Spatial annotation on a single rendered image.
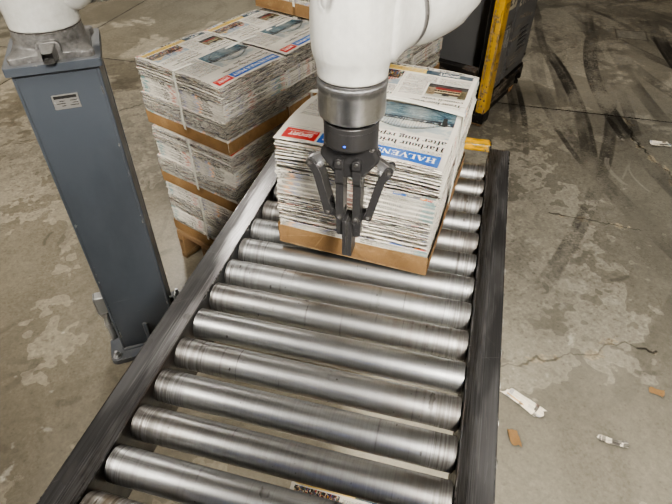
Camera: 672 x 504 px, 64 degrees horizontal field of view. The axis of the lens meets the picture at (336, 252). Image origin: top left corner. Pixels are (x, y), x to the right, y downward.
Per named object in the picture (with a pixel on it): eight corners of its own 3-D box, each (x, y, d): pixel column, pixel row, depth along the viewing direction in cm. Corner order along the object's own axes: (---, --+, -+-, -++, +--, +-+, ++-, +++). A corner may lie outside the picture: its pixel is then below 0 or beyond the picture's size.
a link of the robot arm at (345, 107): (327, 56, 72) (327, 98, 76) (307, 84, 65) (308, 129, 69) (394, 63, 70) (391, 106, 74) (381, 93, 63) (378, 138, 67)
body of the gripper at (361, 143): (388, 106, 73) (384, 164, 79) (328, 99, 75) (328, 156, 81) (377, 132, 68) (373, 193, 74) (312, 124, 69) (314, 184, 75)
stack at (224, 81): (180, 255, 221) (129, 55, 166) (342, 139, 292) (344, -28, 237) (251, 295, 204) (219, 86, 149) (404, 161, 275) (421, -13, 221)
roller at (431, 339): (216, 294, 100) (212, 275, 97) (472, 345, 91) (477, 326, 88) (205, 314, 97) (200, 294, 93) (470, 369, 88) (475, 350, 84)
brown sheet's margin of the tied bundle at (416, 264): (309, 195, 114) (308, 178, 111) (444, 224, 107) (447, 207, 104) (278, 241, 103) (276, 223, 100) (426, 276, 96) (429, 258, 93)
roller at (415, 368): (201, 320, 96) (196, 300, 92) (469, 376, 86) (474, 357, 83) (188, 341, 92) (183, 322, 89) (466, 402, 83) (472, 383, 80)
